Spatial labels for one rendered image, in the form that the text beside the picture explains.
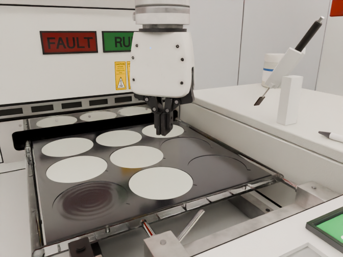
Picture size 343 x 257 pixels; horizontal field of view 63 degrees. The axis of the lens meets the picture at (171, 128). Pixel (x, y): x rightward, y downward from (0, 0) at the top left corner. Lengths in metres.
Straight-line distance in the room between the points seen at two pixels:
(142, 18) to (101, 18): 0.27
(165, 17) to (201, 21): 2.16
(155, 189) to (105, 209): 0.08
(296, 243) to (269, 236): 0.02
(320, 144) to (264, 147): 0.11
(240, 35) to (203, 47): 0.41
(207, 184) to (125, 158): 0.17
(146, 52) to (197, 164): 0.21
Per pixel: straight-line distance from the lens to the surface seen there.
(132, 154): 0.54
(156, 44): 0.44
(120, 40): 0.71
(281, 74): 0.54
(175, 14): 0.43
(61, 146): 0.62
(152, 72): 0.45
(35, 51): 0.68
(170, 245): 0.32
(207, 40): 2.62
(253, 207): 0.50
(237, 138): 0.60
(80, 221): 0.38
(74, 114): 0.69
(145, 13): 0.43
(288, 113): 0.53
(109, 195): 0.43
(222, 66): 2.74
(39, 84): 0.69
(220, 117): 0.64
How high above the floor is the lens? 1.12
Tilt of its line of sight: 19 degrees down
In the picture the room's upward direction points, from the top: straight up
